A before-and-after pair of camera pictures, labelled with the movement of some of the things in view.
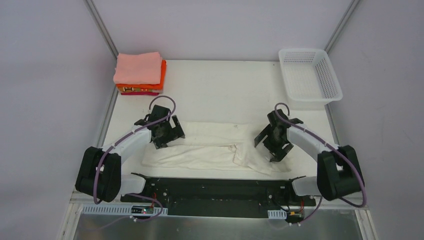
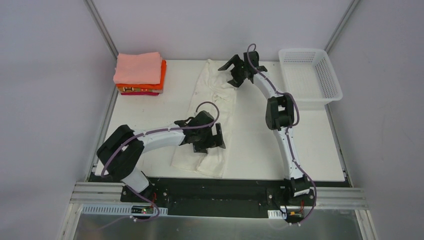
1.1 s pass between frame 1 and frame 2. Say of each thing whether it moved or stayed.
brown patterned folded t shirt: stayed
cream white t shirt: moved
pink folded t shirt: stayed
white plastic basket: stayed
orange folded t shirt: stayed
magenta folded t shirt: stayed
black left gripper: moved
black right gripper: moved
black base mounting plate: stayed
